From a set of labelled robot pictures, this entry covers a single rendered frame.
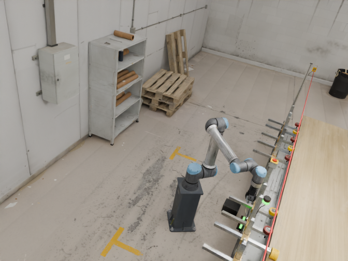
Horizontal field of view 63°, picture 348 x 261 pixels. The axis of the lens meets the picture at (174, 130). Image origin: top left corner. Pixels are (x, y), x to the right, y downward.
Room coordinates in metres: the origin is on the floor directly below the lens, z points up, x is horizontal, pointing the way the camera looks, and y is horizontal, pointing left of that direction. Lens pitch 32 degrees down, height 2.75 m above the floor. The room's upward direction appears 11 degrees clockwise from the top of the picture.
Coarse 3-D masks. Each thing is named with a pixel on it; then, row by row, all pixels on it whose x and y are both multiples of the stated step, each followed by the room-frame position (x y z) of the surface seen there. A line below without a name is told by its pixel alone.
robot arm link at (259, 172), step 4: (256, 168) 1.85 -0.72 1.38; (260, 168) 1.86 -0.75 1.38; (264, 168) 1.87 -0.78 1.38; (252, 172) 1.86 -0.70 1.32; (256, 172) 1.83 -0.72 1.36; (260, 172) 1.81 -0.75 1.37; (264, 172) 1.82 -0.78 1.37; (256, 176) 1.82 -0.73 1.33; (260, 176) 1.80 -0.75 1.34; (264, 176) 1.81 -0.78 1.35; (252, 180) 1.84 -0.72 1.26; (256, 180) 1.81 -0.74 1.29; (260, 180) 1.80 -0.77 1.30
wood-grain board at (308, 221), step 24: (312, 120) 3.98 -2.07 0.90; (312, 144) 3.24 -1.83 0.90; (336, 144) 3.36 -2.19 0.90; (312, 168) 2.69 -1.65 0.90; (336, 168) 2.79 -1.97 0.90; (288, 192) 2.20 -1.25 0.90; (312, 192) 2.27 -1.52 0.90; (336, 192) 2.34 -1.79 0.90; (288, 216) 1.87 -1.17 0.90; (312, 216) 1.92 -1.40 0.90; (336, 216) 1.98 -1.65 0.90; (288, 240) 1.60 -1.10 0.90; (312, 240) 1.65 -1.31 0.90; (336, 240) 1.69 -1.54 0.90
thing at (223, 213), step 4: (224, 212) 1.81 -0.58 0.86; (228, 216) 1.79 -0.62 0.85; (232, 216) 1.78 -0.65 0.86; (236, 216) 1.79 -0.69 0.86; (236, 220) 1.76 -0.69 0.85; (240, 220) 1.76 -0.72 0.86; (244, 224) 1.73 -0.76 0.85; (252, 228) 1.70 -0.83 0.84; (256, 228) 1.70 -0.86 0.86; (260, 228) 1.70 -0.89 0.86; (260, 232) 1.68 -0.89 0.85; (268, 236) 1.65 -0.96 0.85
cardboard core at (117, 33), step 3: (114, 33) 4.20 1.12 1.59; (117, 33) 4.19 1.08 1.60; (120, 33) 4.18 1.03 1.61; (123, 33) 4.18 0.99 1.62; (126, 33) 4.18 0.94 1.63; (120, 36) 4.18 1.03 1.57; (123, 36) 4.16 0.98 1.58; (126, 36) 4.14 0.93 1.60; (129, 36) 4.13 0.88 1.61; (132, 36) 4.19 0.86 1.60; (129, 39) 4.15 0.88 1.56; (132, 39) 4.16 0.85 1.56
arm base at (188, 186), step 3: (183, 180) 2.36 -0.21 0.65; (183, 183) 2.33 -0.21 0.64; (186, 183) 2.31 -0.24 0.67; (189, 183) 2.29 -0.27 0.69; (192, 183) 2.29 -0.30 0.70; (195, 183) 2.31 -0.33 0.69; (183, 186) 2.31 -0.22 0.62; (186, 186) 2.30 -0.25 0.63; (189, 186) 2.28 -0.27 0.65; (192, 186) 2.29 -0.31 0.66; (195, 186) 2.30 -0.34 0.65; (198, 186) 2.35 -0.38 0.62; (186, 189) 2.28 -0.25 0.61; (189, 189) 2.27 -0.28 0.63; (192, 189) 2.28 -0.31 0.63; (195, 189) 2.29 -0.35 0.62
